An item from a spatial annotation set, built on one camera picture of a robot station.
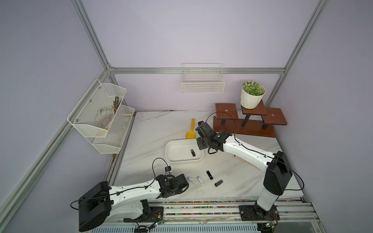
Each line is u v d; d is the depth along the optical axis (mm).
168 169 746
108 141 889
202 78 946
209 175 864
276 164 453
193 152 957
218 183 838
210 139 622
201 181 839
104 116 779
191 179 847
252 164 517
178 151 992
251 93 819
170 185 601
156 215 726
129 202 468
